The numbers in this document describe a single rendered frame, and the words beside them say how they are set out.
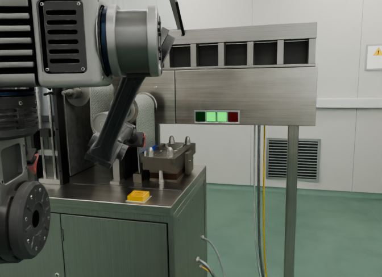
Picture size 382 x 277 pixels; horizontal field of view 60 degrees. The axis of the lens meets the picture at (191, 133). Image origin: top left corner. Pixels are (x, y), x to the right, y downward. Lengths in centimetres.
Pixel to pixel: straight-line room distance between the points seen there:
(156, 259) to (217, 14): 329
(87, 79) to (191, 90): 133
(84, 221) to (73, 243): 12
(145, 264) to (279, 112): 98
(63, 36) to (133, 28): 11
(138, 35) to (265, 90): 129
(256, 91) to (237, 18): 249
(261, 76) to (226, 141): 251
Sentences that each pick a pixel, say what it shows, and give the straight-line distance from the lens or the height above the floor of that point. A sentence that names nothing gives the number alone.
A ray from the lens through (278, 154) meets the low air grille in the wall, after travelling 420.
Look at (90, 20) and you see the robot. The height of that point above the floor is 147.
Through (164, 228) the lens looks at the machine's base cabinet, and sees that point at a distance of 140.
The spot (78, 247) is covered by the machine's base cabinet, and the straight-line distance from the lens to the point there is 162.
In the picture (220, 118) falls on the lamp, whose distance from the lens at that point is 181.
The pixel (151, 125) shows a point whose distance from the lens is 178.
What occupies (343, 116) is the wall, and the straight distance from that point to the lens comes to 420.
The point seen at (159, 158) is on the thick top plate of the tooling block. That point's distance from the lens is 155.
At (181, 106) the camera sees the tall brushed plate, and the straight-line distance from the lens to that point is 186.
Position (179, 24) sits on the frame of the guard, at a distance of 188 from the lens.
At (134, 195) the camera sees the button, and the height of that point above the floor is 92.
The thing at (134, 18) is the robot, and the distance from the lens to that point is 57.
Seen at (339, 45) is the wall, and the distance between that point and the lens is 418.
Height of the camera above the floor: 138
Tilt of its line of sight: 9 degrees down
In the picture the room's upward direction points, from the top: 1 degrees counter-clockwise
